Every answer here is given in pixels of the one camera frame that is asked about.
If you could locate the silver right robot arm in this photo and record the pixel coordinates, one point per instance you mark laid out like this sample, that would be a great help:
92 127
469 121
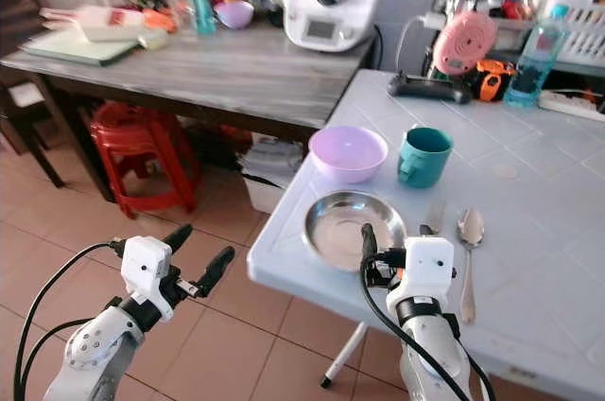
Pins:
430 354

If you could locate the silver metal fork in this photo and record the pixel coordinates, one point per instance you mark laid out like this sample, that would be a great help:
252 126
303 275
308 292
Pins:
436 215

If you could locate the round steel plate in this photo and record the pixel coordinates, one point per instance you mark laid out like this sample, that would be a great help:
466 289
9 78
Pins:
340 226

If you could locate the silver metal spoon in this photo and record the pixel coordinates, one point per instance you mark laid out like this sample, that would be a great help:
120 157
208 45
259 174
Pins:
471 226

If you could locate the teal plastic mug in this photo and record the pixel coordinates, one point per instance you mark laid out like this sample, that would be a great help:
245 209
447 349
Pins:
427 163

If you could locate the large purple plastic bowl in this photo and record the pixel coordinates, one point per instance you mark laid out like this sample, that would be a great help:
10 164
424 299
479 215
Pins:
348 155

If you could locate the white storage box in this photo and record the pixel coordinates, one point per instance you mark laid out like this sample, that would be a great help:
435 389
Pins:
265 193

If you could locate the white folding table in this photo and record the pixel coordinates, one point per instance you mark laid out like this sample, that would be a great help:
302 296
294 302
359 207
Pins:
529 231

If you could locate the red plastic stool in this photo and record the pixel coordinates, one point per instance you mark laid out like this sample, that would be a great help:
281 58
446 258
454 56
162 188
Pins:
142 136

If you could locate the orange and black tool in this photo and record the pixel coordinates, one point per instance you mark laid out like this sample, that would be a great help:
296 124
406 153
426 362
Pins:
492 79

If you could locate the grey wood top table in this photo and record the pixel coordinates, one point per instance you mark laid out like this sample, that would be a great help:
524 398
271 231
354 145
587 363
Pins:
227 70

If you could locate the pink round device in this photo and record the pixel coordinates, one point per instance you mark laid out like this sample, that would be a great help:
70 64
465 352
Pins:
463 42

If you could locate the white power strip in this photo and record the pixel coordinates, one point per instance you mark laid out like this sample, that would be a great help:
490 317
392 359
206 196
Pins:
572 105

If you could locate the blue clear water bottle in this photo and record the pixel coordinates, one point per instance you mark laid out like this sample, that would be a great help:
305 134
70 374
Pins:
534 61

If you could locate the green cutting board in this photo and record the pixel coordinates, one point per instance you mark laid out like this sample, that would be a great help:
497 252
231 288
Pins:
76 48

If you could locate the white kitchen machine steel jug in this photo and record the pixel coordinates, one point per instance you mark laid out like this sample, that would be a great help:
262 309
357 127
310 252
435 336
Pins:
336 27

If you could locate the white and pink tray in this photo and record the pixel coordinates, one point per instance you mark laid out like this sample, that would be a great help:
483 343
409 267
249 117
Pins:
109 23

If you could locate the small purple bowl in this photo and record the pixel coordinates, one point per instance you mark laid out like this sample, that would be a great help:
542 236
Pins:
233 14

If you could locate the teal drinking bottle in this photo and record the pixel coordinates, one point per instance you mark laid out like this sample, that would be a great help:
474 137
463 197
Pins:
199 4

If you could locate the white plastic basket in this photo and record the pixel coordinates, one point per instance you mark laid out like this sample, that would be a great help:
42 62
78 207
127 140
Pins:
581 32

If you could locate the dark wooden chair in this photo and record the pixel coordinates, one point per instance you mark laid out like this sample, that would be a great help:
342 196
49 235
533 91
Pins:
14 23

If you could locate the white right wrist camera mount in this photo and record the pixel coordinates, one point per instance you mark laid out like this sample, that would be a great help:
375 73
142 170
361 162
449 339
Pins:
430 265

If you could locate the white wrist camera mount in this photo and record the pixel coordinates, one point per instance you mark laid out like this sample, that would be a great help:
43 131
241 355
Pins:
145 264
430 265

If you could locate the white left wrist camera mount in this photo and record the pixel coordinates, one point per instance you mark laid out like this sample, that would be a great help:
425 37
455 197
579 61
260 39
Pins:
145 264

